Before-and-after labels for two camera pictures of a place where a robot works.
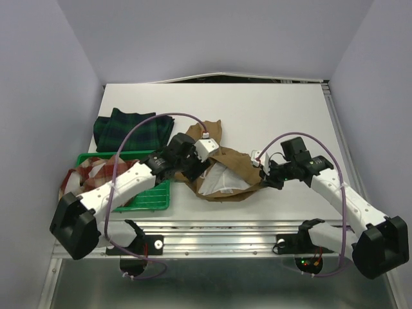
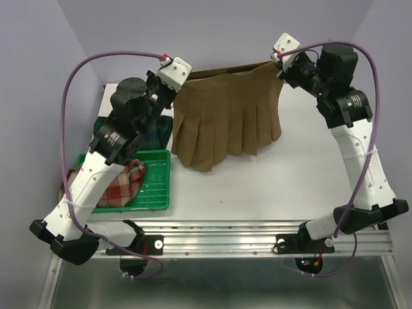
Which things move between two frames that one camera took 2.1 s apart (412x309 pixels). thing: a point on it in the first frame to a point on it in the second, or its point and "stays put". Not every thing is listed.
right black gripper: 269,180 to 290,74
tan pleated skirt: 227,176 to 229,110
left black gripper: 199,168 to 150,78
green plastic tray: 158,198 stays put
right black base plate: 295,244 stays put
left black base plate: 142,245 stays put
